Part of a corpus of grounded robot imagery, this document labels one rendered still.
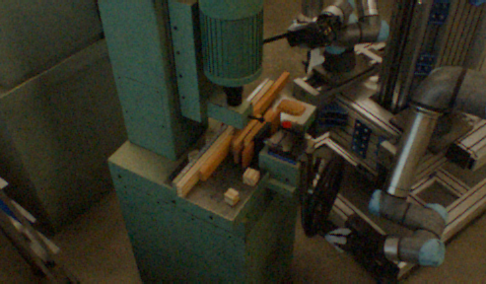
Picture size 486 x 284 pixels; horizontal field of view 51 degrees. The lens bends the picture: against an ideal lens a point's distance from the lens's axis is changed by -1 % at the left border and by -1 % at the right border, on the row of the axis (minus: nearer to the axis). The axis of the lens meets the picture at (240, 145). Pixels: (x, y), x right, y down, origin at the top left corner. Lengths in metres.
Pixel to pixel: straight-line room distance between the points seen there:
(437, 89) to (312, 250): 1.31
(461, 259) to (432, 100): 1.36
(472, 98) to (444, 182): 1.26
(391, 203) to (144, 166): 0.85
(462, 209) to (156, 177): 1.47
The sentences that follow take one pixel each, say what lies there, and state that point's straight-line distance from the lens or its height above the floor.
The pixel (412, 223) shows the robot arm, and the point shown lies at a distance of 1.55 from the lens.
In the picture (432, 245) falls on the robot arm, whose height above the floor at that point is 0.94.
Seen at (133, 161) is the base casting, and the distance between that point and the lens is 1.85.
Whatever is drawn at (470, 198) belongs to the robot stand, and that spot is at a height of 0.23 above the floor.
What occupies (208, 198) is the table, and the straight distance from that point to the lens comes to 1.56.
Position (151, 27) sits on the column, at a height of 1.34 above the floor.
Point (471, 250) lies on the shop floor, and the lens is 2.75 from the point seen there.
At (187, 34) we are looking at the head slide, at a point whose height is 1.33.
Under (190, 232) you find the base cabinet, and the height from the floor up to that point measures 0.61.
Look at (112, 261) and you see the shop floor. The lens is 2.58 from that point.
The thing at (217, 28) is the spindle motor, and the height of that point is 1.38.
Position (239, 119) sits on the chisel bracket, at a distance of 1.60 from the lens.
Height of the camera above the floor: 2.09
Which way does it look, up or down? 44 degrees down
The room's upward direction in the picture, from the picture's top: 1 degrees counter-clockwise
